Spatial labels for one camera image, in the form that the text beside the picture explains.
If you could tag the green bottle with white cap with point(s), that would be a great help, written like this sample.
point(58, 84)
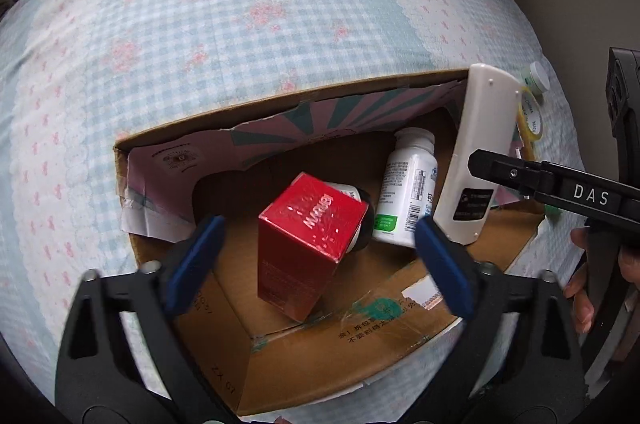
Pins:
point(532, 78)

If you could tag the red glossy carton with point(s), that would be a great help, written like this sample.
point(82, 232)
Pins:
point(305, 244)

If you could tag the white pill bottle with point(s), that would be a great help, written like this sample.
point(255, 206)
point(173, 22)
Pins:
point(407, 189)

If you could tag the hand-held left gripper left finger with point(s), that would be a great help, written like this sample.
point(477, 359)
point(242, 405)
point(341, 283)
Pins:
point(194, 265)

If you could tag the checked floral bed sheet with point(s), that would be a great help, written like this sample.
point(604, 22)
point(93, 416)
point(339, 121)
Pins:
point(200, 29)

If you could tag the person's right hand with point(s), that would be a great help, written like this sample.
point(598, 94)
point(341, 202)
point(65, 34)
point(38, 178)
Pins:
point(580, 296)

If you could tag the yellow labelled bottle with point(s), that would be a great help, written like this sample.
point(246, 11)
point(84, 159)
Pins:
point(529, 116)

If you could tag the cardboard box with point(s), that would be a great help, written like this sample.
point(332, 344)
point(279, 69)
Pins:
point(300, 324)

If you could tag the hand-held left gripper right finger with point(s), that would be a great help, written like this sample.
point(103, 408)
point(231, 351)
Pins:
point(446, 269)

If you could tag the white remote control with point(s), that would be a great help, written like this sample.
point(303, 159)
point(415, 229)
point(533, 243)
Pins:
point(480, 144)

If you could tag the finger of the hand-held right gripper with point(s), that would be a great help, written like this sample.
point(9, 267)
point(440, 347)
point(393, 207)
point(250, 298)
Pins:
point(560, 189)

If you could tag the dark jar with white label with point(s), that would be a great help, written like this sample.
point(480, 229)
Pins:
point(365, 224)

